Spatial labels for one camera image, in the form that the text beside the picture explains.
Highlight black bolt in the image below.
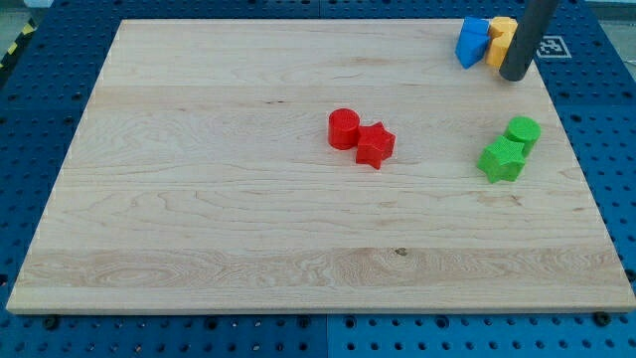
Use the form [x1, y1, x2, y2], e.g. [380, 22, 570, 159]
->
[42, 315, 59, 330]
[592, 311, 612, 327]

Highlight black bolt front left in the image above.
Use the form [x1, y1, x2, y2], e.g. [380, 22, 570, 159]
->
[42, 315, 59, 330]

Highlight red cylinder block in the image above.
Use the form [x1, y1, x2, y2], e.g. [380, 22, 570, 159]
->
[328, 108, 360, 150]

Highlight blue angular block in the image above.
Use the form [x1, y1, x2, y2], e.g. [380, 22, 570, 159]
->
[455, 17, 490, 69]

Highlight green cylinder block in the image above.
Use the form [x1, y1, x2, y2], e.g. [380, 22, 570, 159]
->
[504, 116, 542, 157]

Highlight green star block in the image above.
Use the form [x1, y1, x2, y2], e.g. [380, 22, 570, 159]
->
[477, 135, 526, 183]

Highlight black bolt front right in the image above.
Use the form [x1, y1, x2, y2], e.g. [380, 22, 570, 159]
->
[592, 311, 612, 327]

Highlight red star block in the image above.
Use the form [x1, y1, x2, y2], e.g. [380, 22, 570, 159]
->
[355, 122, 396, 170]

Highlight white fiducial marker tag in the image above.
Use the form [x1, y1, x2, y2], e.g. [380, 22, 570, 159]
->
[536, 35, 571, 59]

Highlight yellow angular block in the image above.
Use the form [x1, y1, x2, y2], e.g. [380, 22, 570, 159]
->
[486, 17, 518, 69]

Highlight light wooden board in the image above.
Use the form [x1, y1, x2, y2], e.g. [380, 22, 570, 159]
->
[7, 19, 635, 314]

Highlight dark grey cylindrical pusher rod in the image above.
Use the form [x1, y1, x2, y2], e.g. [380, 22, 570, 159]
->
[499, 0, 559, 82]

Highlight yellow black hazard tape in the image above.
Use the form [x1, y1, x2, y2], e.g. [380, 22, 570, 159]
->
[1, 18, 38, 71]

